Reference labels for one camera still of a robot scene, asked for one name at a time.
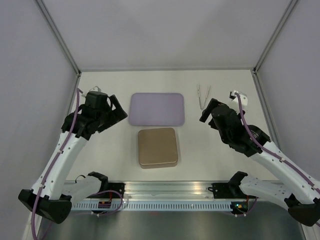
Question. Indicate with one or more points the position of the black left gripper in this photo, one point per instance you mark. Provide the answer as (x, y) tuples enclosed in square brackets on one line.
[(117, 114)]

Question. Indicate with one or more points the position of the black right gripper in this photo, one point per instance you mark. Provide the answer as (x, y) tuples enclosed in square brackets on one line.
[(205, 113)]

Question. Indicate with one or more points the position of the metal tongs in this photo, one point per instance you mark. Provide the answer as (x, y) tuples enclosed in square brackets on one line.
[(202, 99)]

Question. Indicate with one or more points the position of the beige tin lid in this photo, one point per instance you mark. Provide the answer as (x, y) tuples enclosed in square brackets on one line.
[(157, 148)]

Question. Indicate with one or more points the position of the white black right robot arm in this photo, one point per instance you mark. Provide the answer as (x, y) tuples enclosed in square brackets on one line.
[(300, 192)]

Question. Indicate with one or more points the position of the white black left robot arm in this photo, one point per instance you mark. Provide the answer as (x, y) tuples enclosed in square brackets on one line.
[(48, 197)]

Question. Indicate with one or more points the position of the lilac plastic tray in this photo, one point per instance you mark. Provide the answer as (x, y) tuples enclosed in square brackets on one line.
[(155, 109)]

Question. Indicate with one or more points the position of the aluminium frame post right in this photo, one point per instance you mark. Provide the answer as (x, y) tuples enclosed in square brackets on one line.
[(275, 34)]

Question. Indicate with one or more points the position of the aluminium frame post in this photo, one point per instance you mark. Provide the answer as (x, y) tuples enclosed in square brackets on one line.
[(275, 34), (57, 35)]

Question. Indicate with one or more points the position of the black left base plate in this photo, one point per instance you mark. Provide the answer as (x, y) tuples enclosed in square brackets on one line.
[(117, 189)]

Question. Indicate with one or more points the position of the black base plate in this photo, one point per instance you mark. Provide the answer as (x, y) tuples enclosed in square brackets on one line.
[(220, 190), (117, 189)]

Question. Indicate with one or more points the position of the aluminium mounting rail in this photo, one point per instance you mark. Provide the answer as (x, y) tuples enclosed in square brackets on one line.
[(185, 190)]

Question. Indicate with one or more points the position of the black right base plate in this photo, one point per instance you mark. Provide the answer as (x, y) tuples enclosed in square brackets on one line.
[(220, 190)]

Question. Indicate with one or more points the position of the white slotted cable duct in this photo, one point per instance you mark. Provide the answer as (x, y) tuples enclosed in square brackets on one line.
[(96, 205)]

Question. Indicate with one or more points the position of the aluminium frame post left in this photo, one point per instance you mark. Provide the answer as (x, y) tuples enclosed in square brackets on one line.
[(57, 35)]

